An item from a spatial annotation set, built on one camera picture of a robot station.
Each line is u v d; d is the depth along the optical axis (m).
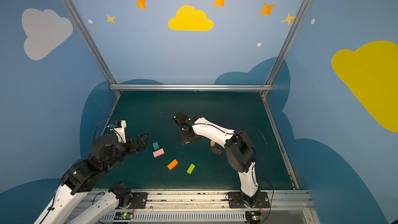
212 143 0.93
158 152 0.90
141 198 0.75
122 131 0.59
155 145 0.90
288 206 0.74
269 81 1.15
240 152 0.49
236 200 0.75
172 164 0.86
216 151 0.91
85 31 0.86
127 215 0.70
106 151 0.47
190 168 0.84
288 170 0.88
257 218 0.70
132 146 0.58
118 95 1.23
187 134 0.80
